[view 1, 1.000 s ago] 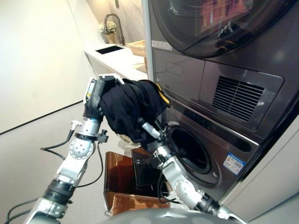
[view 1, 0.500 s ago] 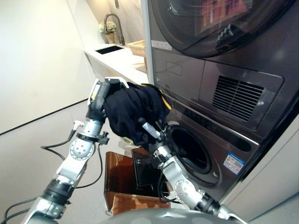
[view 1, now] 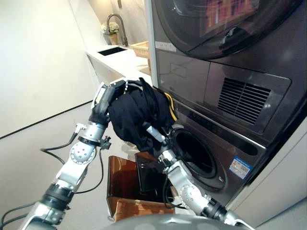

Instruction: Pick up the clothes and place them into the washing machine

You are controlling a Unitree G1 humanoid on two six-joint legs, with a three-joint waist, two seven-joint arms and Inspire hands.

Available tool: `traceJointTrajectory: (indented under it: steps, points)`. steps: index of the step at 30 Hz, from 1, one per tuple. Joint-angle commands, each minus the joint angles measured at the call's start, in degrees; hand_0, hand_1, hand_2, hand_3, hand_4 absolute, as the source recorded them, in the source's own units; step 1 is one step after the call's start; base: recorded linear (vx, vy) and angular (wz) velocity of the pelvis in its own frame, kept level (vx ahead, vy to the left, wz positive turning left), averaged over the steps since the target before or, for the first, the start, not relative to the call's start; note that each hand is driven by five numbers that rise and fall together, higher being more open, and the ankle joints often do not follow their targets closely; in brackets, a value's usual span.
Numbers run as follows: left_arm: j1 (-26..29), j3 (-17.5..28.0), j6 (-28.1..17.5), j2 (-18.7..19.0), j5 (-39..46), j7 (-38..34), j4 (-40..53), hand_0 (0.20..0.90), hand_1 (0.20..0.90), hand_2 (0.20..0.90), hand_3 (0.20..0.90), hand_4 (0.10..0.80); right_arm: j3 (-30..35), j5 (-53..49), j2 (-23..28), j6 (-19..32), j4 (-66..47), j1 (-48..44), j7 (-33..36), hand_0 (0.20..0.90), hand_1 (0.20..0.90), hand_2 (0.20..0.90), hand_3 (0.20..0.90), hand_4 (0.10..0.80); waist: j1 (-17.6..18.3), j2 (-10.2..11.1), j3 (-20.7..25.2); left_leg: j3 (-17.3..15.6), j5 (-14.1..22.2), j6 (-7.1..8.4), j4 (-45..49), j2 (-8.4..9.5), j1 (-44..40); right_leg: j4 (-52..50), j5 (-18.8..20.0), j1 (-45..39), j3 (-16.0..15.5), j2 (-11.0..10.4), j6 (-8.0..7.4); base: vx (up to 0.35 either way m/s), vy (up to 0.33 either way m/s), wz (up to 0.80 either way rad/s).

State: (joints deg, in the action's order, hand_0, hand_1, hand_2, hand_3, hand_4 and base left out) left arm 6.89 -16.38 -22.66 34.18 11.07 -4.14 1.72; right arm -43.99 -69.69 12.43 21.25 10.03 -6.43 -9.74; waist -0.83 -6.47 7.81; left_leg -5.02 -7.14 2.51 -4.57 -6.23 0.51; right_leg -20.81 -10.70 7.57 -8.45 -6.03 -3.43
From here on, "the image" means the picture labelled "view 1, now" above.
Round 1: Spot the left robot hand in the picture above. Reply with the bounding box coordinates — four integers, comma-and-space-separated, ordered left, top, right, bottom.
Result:
89, 80, 135, 125

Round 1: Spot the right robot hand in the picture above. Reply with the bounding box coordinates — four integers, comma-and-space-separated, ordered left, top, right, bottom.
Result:
142, 122, 171, 158

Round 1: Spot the black garment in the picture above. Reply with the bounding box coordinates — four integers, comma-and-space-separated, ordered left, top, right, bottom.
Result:
107, 77, 178, 156

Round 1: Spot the grey front-load washing machine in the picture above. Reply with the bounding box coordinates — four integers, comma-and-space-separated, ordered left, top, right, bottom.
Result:
167, 99, 267, 207

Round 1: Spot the cream cabinet with white counter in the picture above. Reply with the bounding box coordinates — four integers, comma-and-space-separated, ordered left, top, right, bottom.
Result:
85, 44, 154, 90

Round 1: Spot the glossy dark brown stool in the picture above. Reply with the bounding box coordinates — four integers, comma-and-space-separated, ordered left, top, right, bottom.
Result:
106, 152, 174, 217

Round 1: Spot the black rectangular counter inset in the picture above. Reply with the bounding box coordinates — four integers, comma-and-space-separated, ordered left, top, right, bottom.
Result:
97, 47, 128, 57

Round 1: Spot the low wicker tray basket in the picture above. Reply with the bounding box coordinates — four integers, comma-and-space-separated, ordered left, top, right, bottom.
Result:
130, 41, 150, 58

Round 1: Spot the orange woven wicker basket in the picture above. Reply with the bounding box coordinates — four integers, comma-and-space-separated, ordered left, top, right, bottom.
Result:
114, 197, 177, 222

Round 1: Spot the dark curved kitchen faucet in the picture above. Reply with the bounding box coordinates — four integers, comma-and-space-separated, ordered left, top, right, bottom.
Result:
106, 13, 129, 46

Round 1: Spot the square blue white sticker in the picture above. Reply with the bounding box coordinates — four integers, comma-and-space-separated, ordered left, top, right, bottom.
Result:
229, 157, 253, 176

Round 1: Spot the grey robot torso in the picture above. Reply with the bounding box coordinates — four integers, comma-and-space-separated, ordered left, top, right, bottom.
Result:
107, 213, 255, 230

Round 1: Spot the dark stacked tumble dryer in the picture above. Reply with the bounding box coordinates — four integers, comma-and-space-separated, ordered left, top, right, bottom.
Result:
151, 0, 307, 147

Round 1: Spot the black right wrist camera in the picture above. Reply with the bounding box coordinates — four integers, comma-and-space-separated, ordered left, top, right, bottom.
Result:
157, 158, 168, 173

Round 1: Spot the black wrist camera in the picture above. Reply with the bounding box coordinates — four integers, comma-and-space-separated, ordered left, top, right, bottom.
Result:
100, 136, 112, 150
157, 158, 168, 173

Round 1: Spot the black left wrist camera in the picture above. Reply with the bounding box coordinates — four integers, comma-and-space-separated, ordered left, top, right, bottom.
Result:
100, 136, 112, 150

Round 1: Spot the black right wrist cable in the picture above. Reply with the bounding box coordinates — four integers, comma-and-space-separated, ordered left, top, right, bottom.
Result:
163, 177, 188, 209

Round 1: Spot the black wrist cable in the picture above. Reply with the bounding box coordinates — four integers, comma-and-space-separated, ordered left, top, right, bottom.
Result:
163, 177, 188, 209
0, 130, 104, 226

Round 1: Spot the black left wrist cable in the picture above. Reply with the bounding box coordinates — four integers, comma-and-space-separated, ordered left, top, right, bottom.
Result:
0, 130, 104, 226

